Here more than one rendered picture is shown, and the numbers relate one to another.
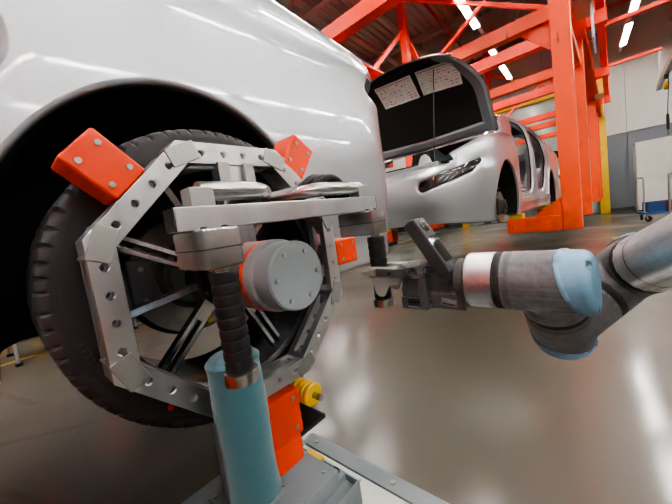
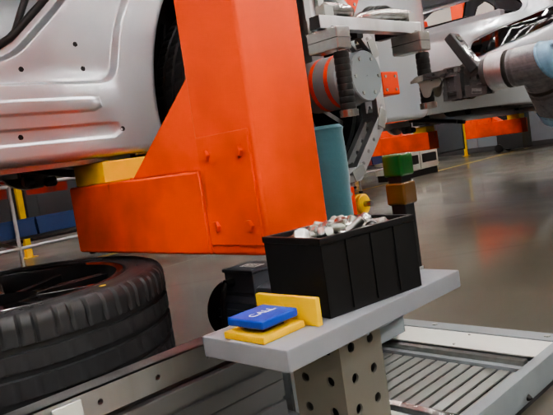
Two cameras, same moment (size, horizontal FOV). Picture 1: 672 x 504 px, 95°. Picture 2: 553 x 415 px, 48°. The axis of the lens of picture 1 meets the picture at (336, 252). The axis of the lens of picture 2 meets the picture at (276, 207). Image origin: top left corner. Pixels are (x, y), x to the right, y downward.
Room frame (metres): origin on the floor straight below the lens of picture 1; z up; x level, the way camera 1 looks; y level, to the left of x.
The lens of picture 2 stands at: (-1.05, 0.26, 0.69)
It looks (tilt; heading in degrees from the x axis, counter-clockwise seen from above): 5 degrees down; 3
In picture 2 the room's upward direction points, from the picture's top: 8 degrees counter-clockwise
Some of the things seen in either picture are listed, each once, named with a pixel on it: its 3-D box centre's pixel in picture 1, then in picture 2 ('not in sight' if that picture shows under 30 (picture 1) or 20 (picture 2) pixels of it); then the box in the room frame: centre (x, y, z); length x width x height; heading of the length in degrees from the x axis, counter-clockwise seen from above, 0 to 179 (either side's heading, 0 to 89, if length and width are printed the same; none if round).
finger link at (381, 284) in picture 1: (379, 281); (425, 86); (0.61, -0.08, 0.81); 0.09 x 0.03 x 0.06; 55
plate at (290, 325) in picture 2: not in sight; (264, 329); (-0.21, 0.35, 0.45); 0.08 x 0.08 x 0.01; 47
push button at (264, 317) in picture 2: not in sight; (262, 319); (-0.21, 0.35, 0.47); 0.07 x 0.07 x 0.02; 47
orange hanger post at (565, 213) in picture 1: (535, 116); not in sight; (3.38, -2.31, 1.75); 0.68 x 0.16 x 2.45; 47
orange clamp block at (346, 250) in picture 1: (337, 251); (381, 85); (0.91, -0.01, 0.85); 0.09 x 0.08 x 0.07; 137
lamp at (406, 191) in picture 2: not in sight; (401, 193); (0.06, 0.10, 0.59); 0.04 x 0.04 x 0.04; 47
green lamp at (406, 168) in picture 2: not in sight; (397, 165); (0.06, 0.10, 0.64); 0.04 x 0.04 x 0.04; 47
